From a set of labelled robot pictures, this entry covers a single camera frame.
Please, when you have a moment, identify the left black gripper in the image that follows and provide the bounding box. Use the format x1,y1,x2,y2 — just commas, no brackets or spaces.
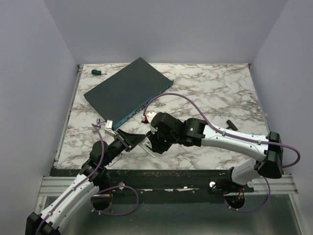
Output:
103,129,145,166

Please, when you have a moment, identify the white remote control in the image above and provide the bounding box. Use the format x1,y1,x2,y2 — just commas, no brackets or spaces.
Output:
139,137,156,159

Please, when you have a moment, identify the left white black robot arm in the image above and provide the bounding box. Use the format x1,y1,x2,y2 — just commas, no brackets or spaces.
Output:
25,130,146,235

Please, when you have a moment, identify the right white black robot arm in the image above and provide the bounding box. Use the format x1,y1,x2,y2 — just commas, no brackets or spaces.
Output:
143,112,283,192

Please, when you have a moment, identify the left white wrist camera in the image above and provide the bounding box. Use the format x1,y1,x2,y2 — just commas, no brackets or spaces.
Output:
102,120,115,138

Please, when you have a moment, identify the silver metal bracket clamp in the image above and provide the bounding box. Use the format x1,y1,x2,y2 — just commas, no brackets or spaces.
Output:
92,118,106,133

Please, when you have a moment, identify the dark grey network switch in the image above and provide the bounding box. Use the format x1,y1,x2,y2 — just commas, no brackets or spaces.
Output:
84,58,174,130

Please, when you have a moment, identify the black T-handle tool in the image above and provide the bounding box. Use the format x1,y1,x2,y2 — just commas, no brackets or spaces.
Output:
226,120,238,131

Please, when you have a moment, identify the green handled screwdriver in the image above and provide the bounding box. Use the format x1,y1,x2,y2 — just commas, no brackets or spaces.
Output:
91,69,106,76

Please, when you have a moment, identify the aluminium frame rail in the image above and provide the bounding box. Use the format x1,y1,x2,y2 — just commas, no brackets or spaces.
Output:
252,174,298,195

